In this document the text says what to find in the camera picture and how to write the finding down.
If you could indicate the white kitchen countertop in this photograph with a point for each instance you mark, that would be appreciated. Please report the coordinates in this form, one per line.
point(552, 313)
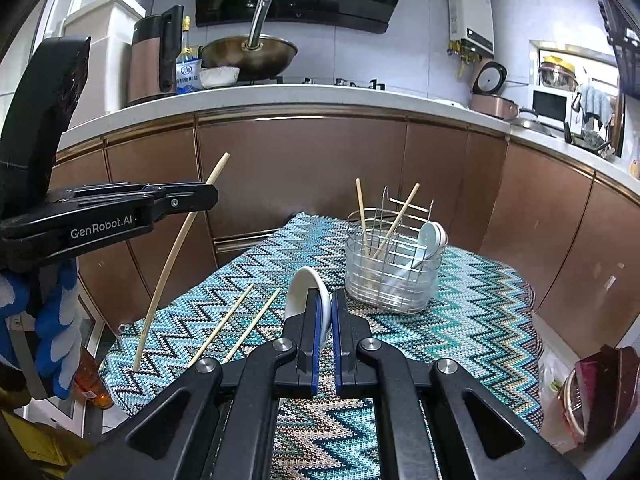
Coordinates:
point(350, 102)

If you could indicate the zigzag patterned tablecloth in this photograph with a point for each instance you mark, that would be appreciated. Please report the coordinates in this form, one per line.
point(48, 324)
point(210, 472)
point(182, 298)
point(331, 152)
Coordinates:
point(450, 335)

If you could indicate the black gas stove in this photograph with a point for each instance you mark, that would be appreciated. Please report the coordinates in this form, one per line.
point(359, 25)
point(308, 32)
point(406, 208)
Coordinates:
point(310, 81)

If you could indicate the grey towel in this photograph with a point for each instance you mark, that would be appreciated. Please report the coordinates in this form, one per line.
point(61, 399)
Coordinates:
point(595, 105)

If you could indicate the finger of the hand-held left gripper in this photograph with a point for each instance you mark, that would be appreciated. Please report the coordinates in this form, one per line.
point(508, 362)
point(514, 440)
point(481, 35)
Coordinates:
point(185, 199)

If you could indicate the stainless steel bowl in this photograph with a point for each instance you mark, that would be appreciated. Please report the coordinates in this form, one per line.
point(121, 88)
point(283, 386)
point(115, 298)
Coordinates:
point(555, 78)

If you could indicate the blue salt bag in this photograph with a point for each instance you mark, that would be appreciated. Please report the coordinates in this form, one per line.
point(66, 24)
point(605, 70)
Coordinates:
point(189, 77)

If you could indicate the black frying pan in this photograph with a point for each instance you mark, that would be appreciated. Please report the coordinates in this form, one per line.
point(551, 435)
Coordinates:
point(590, 142)

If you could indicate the yellow cardboard box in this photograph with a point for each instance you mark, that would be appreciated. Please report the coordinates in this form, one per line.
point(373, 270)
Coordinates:
point(30, 440)

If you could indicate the light blue ceramic spoon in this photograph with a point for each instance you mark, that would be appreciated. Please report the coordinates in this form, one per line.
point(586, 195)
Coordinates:
point(427, 241)

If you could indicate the white bowl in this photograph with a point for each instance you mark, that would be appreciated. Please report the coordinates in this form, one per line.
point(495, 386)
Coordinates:
point(220, 76)

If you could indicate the pink rice cooker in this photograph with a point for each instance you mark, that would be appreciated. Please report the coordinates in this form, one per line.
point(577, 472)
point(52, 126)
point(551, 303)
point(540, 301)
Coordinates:
point(487, 102)

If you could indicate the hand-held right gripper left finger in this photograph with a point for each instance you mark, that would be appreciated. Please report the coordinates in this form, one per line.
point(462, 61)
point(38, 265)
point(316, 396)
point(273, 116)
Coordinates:
point(314, 360)

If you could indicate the white microwave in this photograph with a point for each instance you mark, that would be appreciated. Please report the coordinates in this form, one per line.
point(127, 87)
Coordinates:
point(547, 105)

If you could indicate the black wall rack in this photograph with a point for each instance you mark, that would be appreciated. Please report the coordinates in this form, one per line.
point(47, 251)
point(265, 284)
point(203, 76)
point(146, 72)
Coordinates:
point(625, 35)

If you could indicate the copper base cabinet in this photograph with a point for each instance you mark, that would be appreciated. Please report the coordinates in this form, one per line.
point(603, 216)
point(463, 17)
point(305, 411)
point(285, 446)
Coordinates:
point(300, 160)

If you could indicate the yellow basin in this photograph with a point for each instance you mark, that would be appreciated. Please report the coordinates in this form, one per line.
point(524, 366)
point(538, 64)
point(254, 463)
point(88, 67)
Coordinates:
point(557, 60)

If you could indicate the orange plastic bottle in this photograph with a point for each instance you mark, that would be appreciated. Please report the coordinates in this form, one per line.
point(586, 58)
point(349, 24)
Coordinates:
point(92, 380)

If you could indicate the person's left hand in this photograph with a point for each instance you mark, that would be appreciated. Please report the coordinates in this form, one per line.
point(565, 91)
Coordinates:
point(57, 330)

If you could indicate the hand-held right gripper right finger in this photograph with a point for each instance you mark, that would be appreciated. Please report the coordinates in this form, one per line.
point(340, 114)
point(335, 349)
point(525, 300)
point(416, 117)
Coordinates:
point(337, 360)

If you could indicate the white boxy appliance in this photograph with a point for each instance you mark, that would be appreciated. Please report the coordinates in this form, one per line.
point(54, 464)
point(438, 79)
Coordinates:
point(105, 35)

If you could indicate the white ceramic spoon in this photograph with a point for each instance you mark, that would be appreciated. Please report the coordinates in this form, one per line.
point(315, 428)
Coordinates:
point(302, 290)

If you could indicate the kitchen window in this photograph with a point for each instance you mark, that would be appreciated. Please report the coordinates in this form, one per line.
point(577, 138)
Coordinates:
point(592, 65)

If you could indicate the red plastic basin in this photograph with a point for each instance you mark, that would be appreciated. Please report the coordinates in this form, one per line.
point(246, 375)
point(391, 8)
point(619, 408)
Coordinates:
point(605, 390)

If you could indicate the brown and black kettle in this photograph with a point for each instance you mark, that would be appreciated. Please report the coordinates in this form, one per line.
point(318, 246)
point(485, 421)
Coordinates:
point(145, 60)

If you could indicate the clear plastic bag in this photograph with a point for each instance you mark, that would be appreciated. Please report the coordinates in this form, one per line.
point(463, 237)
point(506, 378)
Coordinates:
point(550, 385)

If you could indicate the steel pot lid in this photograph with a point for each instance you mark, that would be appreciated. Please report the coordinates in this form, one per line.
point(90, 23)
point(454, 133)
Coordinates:
point(537, 125)

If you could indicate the wooden chopstick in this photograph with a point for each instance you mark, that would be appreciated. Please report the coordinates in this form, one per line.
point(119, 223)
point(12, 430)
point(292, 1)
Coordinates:
point(251, 325)
point(403, 210)
point(222, 322)
point(218, 167)
point(361, 205)

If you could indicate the white water heater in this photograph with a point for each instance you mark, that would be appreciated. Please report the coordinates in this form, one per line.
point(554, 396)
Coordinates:
point(470, 15)

